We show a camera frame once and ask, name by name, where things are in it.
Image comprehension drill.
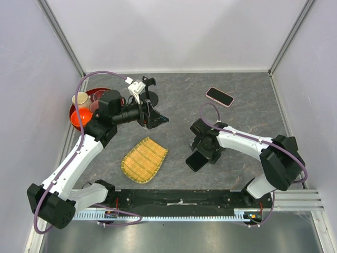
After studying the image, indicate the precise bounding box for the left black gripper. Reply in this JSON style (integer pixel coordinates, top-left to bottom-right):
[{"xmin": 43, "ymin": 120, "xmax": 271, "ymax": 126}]
[{"xmin": 113, "ymin": 93, "xmax": 169, "ymax": 130}]

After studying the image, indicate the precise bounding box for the black smartphone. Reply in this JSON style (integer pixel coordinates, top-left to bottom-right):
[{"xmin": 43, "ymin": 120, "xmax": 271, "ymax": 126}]
[{"xmin": 185, "ymin": 151, "xmax": 209, "ymax": 172}]

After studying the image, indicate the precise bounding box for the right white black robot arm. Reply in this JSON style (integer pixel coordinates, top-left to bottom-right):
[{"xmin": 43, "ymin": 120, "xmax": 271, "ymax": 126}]
[{"xmin": 185, "ymin": 119, "xmax": 305, "ymax": 208}]

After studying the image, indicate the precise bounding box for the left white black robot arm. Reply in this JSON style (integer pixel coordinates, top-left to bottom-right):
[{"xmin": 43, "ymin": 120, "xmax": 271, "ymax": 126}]
[{"xmin": 27, "ymin": 90, "xmax": 169, "ymax": 232}]

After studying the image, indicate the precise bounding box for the black round-base clamp phone stand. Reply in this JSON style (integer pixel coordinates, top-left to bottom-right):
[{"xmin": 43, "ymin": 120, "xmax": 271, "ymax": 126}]
[{"xmin": 140, "ymin": 76, "xmax": 158, "ymax": 107}]

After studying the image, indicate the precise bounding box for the pink case smartphone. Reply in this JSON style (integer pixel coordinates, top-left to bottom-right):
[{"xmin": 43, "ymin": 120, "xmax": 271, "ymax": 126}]
[{"xmin": 205, "ymin": 87, "xmax": 234, "ymax": 108}]

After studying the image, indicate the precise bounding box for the woven bamboo tray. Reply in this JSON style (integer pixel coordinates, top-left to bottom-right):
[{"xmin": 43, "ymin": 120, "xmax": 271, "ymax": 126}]
[{"xmin": 121, "ymin": 137, "xmax": 168, "ymax": 184}]

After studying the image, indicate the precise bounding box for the dark red small saucer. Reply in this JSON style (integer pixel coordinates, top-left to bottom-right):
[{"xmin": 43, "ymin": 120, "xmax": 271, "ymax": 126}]
[{"xmin": 89, "ymin": 100, "xmax": 99, "ymax": 113}]

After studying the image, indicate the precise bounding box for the small red lidded dish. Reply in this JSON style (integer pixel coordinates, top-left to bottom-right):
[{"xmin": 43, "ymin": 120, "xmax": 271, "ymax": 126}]
[{"xmin": 91, "ymin": 89, "xmax": 107, "ymax": 102}]

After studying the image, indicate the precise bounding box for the red round lacquer tray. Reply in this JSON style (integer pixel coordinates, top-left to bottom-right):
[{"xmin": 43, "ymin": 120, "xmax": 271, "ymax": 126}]
[{"xmin": 69, "ymin": 87, "xmax": 110, "ymax": 131}]

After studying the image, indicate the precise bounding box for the orange bowl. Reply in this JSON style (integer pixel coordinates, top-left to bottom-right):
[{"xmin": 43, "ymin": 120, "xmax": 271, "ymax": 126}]
[{"xmin": 70, "ymin": 108, "xmax": 92, "ymax": 129}]

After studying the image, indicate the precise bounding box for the beige cup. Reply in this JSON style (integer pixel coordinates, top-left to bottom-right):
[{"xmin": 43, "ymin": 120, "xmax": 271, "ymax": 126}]
[{"xmin": 72, "ymin": 92, "xmax": 91, "ymax": 108}]

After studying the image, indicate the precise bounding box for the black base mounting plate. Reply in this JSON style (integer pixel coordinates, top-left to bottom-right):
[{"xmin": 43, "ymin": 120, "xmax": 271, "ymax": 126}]
[{"xmin": 101, "ymin": 189, "xmax": 273, "ymax": 216}]

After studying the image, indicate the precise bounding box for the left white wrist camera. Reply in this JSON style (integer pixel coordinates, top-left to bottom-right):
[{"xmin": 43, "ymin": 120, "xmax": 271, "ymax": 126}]
[{"xmin": 125, "ymin": 77, "xmax": 146, "ymax": 104}]

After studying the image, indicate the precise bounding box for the slotted cable duct rail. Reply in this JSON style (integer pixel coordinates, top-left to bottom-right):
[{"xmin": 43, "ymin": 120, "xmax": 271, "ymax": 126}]
[{"xmin": 73, "ymin": 208, "xmax": 257, "ymax": 222}]

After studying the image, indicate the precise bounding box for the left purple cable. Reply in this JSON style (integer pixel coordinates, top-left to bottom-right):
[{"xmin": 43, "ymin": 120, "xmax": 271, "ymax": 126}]
[{"xmin": 34, "ymin": 71, "xmax": 143, "ymax": 235}]

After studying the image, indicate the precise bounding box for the purple cable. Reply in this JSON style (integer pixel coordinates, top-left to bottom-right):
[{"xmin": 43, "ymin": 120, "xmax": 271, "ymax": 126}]
[
  {"xmin": 199, "ymin": 103, "xmax": 309, "ymax": 228},
  {"xmin": 34, "ymin": 71, "xmax": 143, "ymax": 235}
]

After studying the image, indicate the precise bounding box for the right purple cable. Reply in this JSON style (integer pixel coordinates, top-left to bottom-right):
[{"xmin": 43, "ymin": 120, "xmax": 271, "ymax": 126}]
[{"xmin": 199, "ymin": 103, "xmax": 309, "ymax": 228}]

